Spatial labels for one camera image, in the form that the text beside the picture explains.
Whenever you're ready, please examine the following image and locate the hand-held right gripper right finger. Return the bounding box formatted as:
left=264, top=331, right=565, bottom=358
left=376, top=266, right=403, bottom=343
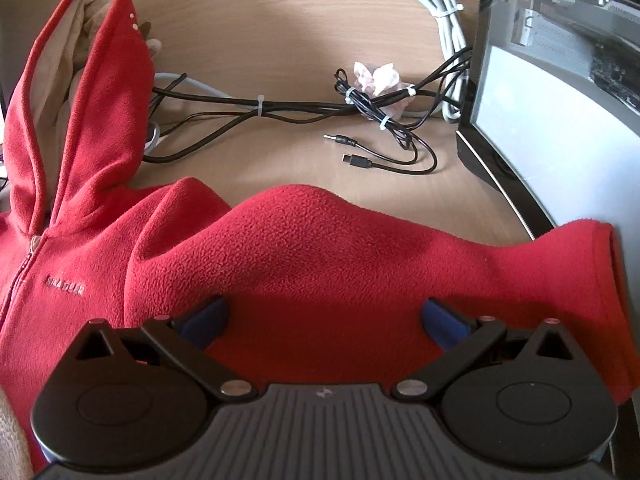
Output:
left=391, top=297, right=576, bottom=402

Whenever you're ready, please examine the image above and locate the black glass-sided computer case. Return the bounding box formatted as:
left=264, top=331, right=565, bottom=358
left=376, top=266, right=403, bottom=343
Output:
left=455, top=0, right=640, bottom=241

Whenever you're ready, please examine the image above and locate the grey cable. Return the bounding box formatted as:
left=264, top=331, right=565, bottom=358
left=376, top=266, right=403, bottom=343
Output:
left=145, top=73, right=233, bottom=153

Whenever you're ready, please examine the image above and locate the red fleece hoodie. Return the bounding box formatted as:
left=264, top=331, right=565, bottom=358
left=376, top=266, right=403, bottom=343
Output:
left=0, top=0, right=632, bottom=476

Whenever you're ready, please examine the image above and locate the black flat-plug cable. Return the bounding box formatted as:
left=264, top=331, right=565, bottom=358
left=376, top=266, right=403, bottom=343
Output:
left=341, top=132, right=440, bottom=176

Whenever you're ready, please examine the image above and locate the crumpled white tissue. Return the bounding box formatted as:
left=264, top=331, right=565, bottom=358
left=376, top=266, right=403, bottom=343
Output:
left=352, top=61, right=416, bottom=121

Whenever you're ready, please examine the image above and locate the beige fuzzy cloth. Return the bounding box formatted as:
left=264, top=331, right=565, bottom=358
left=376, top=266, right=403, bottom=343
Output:
left=0, top=387, right=37, bottom=480

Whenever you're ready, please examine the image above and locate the black cable bundle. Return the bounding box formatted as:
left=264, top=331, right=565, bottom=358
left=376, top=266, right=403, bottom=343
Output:
left=142, top=47, right=473, bottom=163

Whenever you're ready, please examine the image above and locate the black round-plug cable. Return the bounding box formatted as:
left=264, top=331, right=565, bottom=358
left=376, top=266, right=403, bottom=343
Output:
left=322, top=132, right=418, bottom=166

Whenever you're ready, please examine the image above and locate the white cable bundle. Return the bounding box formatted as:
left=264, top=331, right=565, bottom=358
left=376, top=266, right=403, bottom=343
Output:
left=398, top=0, right=473, bottom=121

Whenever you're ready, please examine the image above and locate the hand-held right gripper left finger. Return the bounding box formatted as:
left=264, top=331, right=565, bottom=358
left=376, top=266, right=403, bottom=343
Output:
left=75, top=294, right=256, bottom=403

